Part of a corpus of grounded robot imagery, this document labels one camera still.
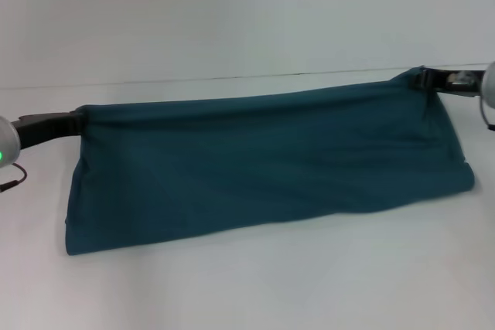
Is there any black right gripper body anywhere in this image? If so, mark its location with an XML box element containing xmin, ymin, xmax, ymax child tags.
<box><xmin>440</xmin><ymin>68</ymin><xmax>486</xmax><ymax>97</ymax></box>

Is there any teal t-shirt with FREE print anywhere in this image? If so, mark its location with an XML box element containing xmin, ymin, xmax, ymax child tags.
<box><xmin>63</xmin><ymin>66</ymin><xmax>476</xmax><ymax>257</ymax></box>

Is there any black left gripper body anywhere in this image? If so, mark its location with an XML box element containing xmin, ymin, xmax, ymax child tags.
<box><xmin>10</xmin><ymin>111</ymin><xmax>77</xmax><ymax>151</ymax></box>

